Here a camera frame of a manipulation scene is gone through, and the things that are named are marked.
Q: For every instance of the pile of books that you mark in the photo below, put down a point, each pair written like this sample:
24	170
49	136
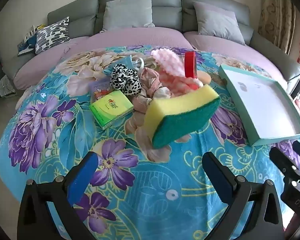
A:
27	46

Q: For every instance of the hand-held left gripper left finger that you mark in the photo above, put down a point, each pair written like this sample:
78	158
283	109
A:
83	177

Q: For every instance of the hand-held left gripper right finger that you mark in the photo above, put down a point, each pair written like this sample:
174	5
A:
218	177

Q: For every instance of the beige patterned curtain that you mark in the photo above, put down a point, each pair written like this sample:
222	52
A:
275	17

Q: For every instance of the grey sofa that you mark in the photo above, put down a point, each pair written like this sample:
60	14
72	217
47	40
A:
170	5

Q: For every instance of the floral printed blanket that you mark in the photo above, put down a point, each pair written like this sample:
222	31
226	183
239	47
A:
65	142

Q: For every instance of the leopard print scrunchie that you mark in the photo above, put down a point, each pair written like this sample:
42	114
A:
125	80

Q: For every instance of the pink floral cloth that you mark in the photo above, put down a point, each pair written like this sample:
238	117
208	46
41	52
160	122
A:
150	82

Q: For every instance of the yellow and green sponge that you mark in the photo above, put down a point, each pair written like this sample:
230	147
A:
180	115

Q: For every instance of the black white patterned pillow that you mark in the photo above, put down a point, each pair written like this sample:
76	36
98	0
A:
52	35

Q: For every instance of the purple tissue pack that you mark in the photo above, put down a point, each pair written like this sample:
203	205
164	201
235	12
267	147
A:
98	90

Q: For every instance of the white plastic bag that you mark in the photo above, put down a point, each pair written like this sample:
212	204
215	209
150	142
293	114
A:
5	85

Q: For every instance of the light blue face mask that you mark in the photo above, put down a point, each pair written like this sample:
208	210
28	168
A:
126	63

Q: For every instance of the lavender sofa seat cover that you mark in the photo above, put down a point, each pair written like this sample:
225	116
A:
130	37
215	45

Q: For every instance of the teal cardboard box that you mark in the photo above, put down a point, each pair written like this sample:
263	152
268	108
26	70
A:
262	100

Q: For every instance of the red tape roll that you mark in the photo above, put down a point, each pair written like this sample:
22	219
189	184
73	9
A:
190	65

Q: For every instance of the pink white wavy cloth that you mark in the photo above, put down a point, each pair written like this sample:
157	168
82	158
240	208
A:
170	62

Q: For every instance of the grey pillow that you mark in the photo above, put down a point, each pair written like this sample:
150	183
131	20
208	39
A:
127	12
215	22

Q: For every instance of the beige egg-shaped makeup sponge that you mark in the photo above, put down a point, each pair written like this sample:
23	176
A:
205	77

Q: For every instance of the green tissue pack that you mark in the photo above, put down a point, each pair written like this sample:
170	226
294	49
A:
110	107

